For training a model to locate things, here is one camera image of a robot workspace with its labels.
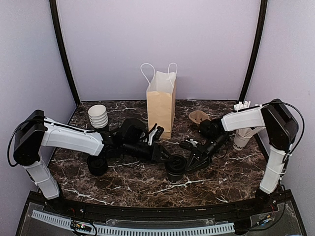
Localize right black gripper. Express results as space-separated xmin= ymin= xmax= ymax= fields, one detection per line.
xmin=186 ymin=133 xmax=228 ymax=173

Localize black cup lid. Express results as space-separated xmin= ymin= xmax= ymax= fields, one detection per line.
xmin=165 ymin=155 xmax=187 ymax=174

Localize black paper coffee cup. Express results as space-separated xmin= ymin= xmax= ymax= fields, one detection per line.
xmin=166 ymin=172 xmax=184 ymax=183

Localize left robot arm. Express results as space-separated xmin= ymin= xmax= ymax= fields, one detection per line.
xmin=9 ymin=110 xmax=173 ymax=214

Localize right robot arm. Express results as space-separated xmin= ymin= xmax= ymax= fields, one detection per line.
xmin=186 ymin=99 xmax=300 ymax=195

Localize cardboard cup carrier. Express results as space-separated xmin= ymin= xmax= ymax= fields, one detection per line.
xmin=189 ymin=110 xmax=210 ymax=125

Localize white cup holding straws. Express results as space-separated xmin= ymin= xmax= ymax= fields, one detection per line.
xmin=233 ymin=131 xmax=251 ymax=150

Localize brown paper bag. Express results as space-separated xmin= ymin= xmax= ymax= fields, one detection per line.
xmin=140 ymin=62 xmax=178 ymax=139

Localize stack of black lids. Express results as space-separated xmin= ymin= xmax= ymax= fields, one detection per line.
xmin=87 ymin=155 xmax=108 ymax=177

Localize wrapped paper straws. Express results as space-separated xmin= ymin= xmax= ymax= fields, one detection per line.
xmin=234 ymin=101 xmax=257 ymax=138

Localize stack of paper cups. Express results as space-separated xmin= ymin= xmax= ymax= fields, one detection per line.
xmin=88 ymin=104 xmax=108 ymax=129

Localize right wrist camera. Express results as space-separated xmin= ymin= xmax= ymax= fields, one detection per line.
xmin=179 ymin=138 xmax=199 ymax=150

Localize grey cable duct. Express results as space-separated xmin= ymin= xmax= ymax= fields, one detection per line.
xmin=31 ymin=210 xmax=235 ymax=236

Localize right black frame post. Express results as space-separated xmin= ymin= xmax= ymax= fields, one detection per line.
xmin=238 ymin=0 xmax=268 ymax=101

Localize black frame post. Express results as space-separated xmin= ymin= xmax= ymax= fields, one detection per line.
xmin=49 ymin=0 xmax=81 ymax=106
xmin=238 ymin=0 xmax=268 ymax=101

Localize left black frame post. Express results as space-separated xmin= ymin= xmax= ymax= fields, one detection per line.
xmin=49 ymin=0 xmax=81 ymax=106

